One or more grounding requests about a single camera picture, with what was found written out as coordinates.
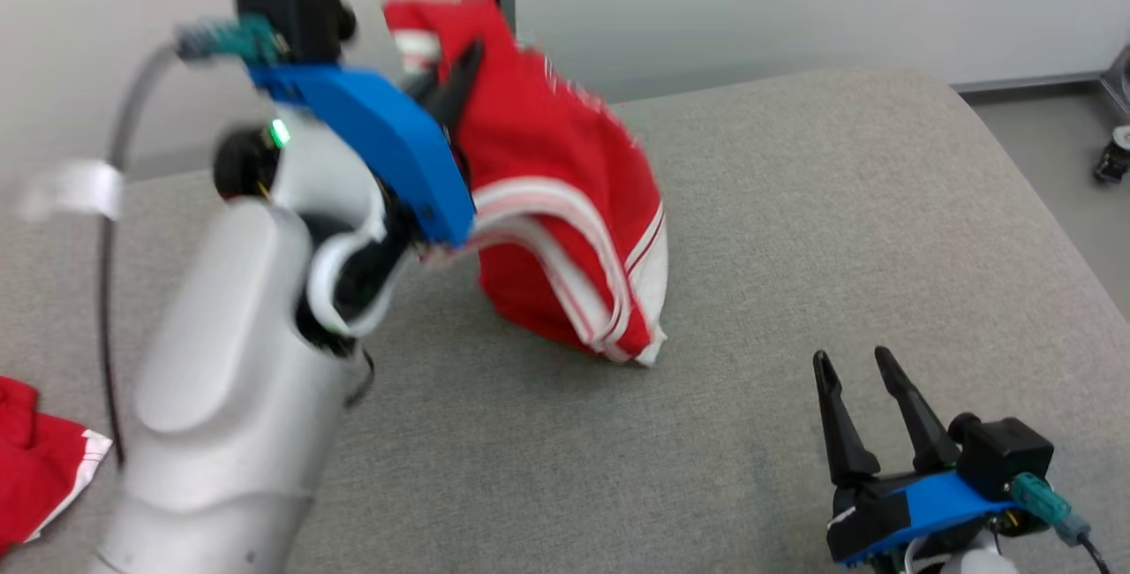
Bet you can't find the red jersey with white stripes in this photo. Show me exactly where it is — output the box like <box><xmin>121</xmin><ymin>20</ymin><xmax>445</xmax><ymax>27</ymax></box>
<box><xmin>381</xmin><ymin>0</ymin><xmax>669</xmax><ymax>369</ymax></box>

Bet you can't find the plain red white-trimmed garment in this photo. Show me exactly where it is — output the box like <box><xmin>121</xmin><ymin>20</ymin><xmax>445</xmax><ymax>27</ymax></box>
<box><xmin>0</xmin><ymin>375</ymin><xmax>114</xmax><ymax>557</ymax></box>

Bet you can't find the right camera cable teal plug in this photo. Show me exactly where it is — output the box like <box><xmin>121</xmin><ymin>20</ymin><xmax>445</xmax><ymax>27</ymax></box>
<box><xmin>1011</xmin><ymin>472</ymin><xmax>1113</xmax><ymax>574</ymax></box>

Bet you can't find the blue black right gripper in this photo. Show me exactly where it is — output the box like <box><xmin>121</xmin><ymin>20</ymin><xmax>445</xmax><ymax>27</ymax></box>
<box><xmin>812</xmin><ymin>346</ymin><xmax>1016</xmax><ymax>568</ymax></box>

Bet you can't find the left camera cable teal plug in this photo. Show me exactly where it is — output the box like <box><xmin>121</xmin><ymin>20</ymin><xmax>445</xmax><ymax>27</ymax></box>
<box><xmin>99</xmin><ymin>16</ymin><xmax>283</xmax><ymax>469</ymax></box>

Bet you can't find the metal frame leg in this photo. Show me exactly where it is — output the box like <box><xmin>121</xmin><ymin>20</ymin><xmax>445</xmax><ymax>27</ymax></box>
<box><xmin>1099</xmin><ymin>44</ymin><xmax>1130</xmax><ymax>125</ymax></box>

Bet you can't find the white cable tag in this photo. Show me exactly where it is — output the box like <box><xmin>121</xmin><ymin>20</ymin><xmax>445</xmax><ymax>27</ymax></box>
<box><xmin>18</xmin><ymin>159</ymin><xmax>124</xmax><ymax>222</ymax></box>

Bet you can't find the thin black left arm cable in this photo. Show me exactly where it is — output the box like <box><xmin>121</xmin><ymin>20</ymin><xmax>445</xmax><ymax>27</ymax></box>
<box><xmin>347</xmin><ymin>351</ymin><xmax>378</xmax><ymax>409</ymax></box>

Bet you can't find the black caster wheel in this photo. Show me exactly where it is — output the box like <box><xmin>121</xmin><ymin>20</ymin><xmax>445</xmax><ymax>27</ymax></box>
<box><xmin>1093</xmin><ymin>125</ymin><xmax>1130</xmax><ymax>186</ymax></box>

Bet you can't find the camera cable teal plug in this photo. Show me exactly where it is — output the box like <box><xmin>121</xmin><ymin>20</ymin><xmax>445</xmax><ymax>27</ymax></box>
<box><xmin>1011</xmin><ymin>472</ymin><xmax>1113</xmax><ymax>574</ymax></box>
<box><xmin>99</xmin><ymin>16</ymin><xmax>283</xmax><ymax>469</ymax></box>

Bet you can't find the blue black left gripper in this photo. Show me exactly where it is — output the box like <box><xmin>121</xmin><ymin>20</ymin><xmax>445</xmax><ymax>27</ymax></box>
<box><xmin>245</xmin><ymin>38</ymin><xmax>486</xmax><ymax>250</ymax></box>

